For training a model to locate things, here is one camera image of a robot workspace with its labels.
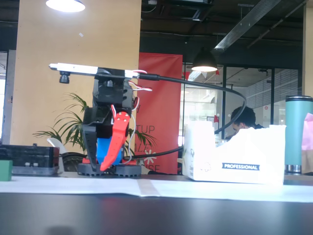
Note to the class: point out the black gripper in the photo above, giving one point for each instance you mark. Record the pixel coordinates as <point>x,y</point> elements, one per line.
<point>96,120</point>

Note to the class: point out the green palm plant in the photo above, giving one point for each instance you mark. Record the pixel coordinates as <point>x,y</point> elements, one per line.
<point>71,127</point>

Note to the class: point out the white paper sheet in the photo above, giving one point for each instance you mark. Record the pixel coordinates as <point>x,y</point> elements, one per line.
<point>73,186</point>

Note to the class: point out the red banner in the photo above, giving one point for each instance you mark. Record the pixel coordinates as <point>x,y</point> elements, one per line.
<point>161,105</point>

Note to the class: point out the black electronics case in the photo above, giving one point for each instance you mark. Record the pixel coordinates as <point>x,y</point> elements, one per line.
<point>27,156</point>

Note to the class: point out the green cube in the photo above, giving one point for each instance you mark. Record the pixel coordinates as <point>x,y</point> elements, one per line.
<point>5,171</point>

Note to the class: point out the black pendant lamp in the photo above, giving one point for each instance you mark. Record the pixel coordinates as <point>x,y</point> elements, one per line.
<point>204,62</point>

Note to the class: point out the white cardboard box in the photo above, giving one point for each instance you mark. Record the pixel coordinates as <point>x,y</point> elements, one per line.
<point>244,151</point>

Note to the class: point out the white pendant lamp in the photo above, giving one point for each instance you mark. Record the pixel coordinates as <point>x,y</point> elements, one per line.
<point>65,5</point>

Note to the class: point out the dark-haired person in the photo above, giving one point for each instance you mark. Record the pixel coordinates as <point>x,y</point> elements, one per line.
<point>244,117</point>

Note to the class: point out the black steel ceiling beam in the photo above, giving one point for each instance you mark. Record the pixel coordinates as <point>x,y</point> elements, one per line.
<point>252,24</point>

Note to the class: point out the teal thermos bottle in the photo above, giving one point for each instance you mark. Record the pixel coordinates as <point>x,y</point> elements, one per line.
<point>294,132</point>

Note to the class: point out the pink tissue paper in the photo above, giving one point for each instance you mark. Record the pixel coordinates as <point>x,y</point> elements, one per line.
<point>308,134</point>

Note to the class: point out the brown kraft paper bag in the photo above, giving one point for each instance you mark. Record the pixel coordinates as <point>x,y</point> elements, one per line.
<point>307,161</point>

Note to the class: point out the white camera board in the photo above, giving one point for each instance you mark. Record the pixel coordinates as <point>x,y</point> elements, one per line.
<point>78,69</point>

